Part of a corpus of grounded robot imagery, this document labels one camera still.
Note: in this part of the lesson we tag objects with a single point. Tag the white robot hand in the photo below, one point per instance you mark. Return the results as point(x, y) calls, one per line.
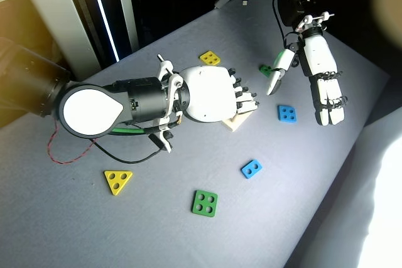
point(318, 54)
point(210, 95)

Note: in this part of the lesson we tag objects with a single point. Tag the wooden peg board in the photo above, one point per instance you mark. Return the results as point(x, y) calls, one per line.
point(234, 123)

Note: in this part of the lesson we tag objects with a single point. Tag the yellow square four-hole block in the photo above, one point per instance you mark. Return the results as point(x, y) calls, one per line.
point(209, 58)

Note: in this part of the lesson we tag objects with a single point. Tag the small green block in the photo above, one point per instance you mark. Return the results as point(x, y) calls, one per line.
point(264, 69)

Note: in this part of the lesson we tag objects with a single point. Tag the blue square four-hole block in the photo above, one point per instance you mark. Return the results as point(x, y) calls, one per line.
point(286, 113)

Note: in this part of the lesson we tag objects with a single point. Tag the blue two-hole block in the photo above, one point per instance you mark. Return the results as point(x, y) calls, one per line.
point(252, 168)

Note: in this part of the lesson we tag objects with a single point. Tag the green square four-hole block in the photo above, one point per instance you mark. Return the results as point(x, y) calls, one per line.
point(204, 203)

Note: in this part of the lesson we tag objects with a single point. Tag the yellow triangle three-hole block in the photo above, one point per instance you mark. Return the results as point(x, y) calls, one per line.
point(117, 179)

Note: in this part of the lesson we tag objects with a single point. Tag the narrow white panel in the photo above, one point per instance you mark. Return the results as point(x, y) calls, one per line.
point(125, 4)

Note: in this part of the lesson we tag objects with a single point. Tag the grey table cloth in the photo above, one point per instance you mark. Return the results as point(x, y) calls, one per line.
point(157, 243)

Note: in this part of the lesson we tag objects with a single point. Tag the white cabinet panel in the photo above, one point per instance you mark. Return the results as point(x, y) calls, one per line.
point(53, 13)

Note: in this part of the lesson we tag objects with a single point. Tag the black frame with light strip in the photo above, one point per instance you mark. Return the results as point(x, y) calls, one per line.
point(94, 4)

